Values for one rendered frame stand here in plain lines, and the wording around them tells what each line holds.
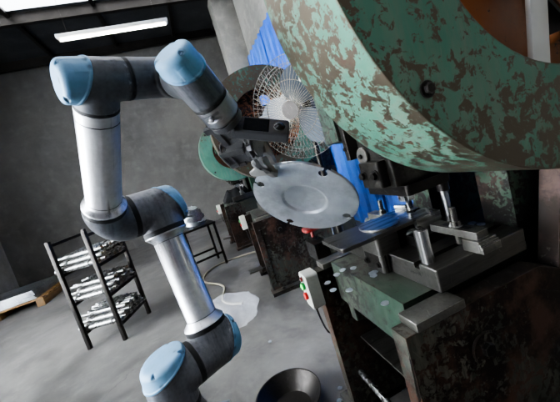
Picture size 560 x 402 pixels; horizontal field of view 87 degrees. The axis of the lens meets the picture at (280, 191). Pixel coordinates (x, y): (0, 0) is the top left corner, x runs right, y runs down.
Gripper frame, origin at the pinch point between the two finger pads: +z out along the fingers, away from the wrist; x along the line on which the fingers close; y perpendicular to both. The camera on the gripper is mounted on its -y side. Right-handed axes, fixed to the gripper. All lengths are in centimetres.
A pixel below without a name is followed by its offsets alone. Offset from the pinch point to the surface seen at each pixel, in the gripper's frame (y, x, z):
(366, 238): -14.7, 9.0, 27.5
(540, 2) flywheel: -53, -6, -14
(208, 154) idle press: 184, -199, 156
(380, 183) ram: -21.5, -5.9, 23.7
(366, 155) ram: -19.1, -16.2, 22.1
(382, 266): -16.6, 13.6, 37.8
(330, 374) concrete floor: 25, 37, 109
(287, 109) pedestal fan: 21, -82, 45
